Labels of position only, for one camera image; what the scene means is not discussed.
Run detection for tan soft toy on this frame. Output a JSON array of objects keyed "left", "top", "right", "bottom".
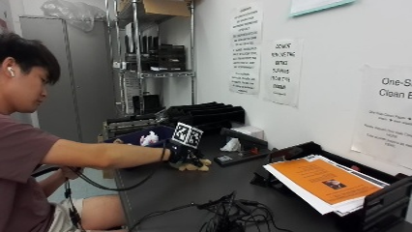
[{"left": 168, "top": 157, "right": 213, "bottom": 173}]

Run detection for black glove cable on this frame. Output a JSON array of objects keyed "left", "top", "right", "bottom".
[{"left": 29, "top": 146, "right": 169, "bottom": 231}]

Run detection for white marker cube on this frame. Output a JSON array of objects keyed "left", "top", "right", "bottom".
[{"left": 169, "top": 121, "right": 205, "bottom": 150}]

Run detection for white crumpled tissue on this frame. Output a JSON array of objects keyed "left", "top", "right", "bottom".
[{"left": 218, "top": 137, "right": 242, "bottom": 153}]

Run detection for black flat base device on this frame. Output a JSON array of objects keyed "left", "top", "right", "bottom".
[{"left": 212, "top": 147, "right": 272, "bottom": 168}]

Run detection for white crumpled item with pink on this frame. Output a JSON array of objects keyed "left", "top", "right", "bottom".
[{"left": 138, "top": 130, "right": 161, "bottom": 147}]

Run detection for the person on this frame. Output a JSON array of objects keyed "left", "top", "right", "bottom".
[{"left": 0, "top": 32, "right": 130, "bottom": 232}]

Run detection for black desk stapler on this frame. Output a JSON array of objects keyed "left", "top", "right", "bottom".
[{"left": 218, "top": 127, "right": 270, "bottom": 152}]

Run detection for black stacked paper trays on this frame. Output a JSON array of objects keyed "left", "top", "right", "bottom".
[{"left": 164, "top": 101, "right": 245, "bottom": 133}]

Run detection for white small box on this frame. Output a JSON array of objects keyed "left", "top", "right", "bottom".
[{"left": 230, "top": 125, "right": 265, "bottom": 140}]

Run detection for blue plastic bin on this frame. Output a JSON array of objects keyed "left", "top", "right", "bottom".
[{"left": 102, "top": 125, "right": 176, "bottom": 149}]

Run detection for black and metal machine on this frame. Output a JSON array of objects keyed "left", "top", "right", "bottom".
[{"left": 101, "top": 111, "right": 169, "bottom": 140}]

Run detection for black box under shelf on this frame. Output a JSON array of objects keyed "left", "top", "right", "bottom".
[{"left": 130, "top": 94, "right": 162, "bottom": 114}]

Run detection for stack of white paper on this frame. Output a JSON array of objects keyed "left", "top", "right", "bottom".
[{"left": 261, "top": 154, "right": 390, "bottom": 218}]

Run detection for grey metal cabinet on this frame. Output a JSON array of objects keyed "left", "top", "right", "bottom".
[{"left": 18, "top": 15, "right": 120, "bottom": 143}]

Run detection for orange printed sheet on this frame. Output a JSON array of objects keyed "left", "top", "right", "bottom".
[{"left": 269, "top": 158, "right": 384, "bottom": 206}]

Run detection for black devices on shelf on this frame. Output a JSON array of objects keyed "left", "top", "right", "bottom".
[{"left": 124, "top": 35, "right": 186, "bottom": 73}]

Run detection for black desk paper tray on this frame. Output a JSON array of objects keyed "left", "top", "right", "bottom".
[{"left": 249, "top": 140, "right": 412, "bottom": 232}]

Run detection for brown cardboard box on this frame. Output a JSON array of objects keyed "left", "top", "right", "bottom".
[{"left": 117, "top": 0, "right": 192, "bottom": 19}]

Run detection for clear plastic bag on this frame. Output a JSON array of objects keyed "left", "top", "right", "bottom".
[{"left": 40, "top": 0, "right": 106, "bottom": 33}]

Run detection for teal framed whiteboard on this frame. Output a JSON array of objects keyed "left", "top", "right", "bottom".
[{"left": 288, "top": 0, "right": 357, "bottom": 18}]

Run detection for tangle of black cables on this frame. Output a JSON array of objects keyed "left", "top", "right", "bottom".
[{"left": 128, "top": 190, "right": 293, "bottom": 232}]

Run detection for short printed wall notice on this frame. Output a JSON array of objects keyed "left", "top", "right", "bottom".
[{"left": 262, "top": 38, "right": 304, "bottom": 108}]

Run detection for tall printed wall notice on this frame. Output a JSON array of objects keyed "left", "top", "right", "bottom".
[{"left": 228, "top": 2, "right": 264, "bottom": 97}]

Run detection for metal wire shelf rack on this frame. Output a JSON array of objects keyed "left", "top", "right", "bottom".
[{"left": 104, "top": 0, "right": 197, "bottom": 114}]

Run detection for large printed wall notice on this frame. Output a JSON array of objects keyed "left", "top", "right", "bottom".
[{"left": 350, "top": 65, "right": 412, "bottom": 169}]

